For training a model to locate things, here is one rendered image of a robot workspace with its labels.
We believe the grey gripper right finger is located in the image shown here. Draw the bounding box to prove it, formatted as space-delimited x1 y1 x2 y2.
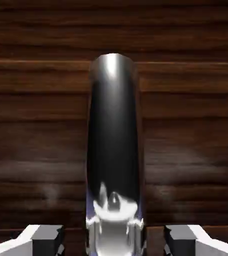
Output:
163 224 228 256

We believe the curved shiny metal handle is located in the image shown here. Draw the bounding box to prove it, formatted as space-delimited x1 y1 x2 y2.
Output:
85 52 147 256

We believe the dark wood cabinet door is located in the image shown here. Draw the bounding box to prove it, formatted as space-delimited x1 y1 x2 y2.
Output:
0 0 228 256

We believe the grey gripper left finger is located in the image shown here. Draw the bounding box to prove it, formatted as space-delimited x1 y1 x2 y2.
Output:
0 224 65 256

